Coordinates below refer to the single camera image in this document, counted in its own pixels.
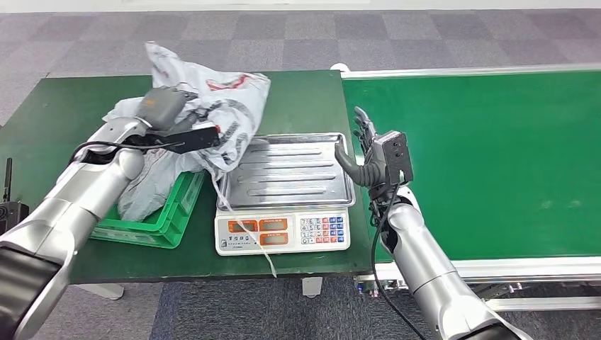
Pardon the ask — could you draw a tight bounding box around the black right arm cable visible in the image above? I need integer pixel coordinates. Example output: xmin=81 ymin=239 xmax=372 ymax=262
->
xmin=370 ymin=181 xmax=427 ymax=340

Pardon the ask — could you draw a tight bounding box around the white table foot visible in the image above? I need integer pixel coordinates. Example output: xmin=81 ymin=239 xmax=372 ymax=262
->
xmin=74 ymin=283 xmax=126 ymax=301
xmin=301 ymin=276 xmax=324 ymax=298

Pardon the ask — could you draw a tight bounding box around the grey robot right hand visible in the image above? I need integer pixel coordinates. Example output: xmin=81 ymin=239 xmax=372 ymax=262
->
xmin=333 ymin=106 xmax=391 ymax=190

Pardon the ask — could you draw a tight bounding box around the plain grey mailer package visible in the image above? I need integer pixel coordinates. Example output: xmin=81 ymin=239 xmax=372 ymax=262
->
xmin=117 ymin=149 xmax=208 ymax=223

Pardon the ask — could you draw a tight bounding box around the green conveyor belt aluminium frame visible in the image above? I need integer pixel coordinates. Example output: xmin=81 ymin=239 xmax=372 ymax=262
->
xmin=330 ymin=63 xmax=601 ymax=314

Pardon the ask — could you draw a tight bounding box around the steel weighing tray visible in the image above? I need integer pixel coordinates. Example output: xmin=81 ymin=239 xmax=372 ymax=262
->
xmin=217 ymin=132 xmax=356 ymax=212

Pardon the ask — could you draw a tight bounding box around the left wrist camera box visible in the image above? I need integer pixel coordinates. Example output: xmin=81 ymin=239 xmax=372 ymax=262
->
xmin=136 ymin=120 xmax=222 ymax=155

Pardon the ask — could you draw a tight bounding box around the green plastic crate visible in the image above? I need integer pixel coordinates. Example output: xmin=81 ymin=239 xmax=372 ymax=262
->
xmin=89 ymin=171 xmax=207 ymax=250

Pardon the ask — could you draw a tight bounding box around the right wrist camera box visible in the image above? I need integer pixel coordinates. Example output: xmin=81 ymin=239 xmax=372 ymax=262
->
xmin=373 ymin=131 xmax=415 ymax=186

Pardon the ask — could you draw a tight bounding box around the white electronic scale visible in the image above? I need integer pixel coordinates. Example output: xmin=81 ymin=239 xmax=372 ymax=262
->
xmin=214 ymin=132 xmax=356 ymax=257

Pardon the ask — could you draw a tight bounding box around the grey mailer package red print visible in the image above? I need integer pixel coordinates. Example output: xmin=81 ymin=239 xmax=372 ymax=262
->
xmin=102 ymin=41 xmax=279 ymax=279

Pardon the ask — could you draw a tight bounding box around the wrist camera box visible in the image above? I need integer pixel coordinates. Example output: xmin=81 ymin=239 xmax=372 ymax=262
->
xmin=373 ymin=131 xmax=415 ymax=186
xmin=136 ymin=120 xmax=222 ymax=155

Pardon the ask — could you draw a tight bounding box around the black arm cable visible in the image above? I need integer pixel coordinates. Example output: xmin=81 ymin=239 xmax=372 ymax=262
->
xmin=370 ymin=181 xmax=427 ymax=340
xmin=69 ymin=140 xmax=187 ymax=166

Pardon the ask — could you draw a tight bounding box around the black device with antenna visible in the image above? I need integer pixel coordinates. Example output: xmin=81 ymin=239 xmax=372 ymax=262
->
xmin=0 ymin=157 xmax=30 ymax=236

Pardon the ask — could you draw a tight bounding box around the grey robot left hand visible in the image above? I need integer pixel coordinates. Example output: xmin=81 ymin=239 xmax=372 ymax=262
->
xmin=135 ymin=86 xmax=199 ymax=138

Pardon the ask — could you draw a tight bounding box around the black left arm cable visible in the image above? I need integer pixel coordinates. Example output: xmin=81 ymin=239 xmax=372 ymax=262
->
xmin=69 ymin=140 xmax=187 ymax=166

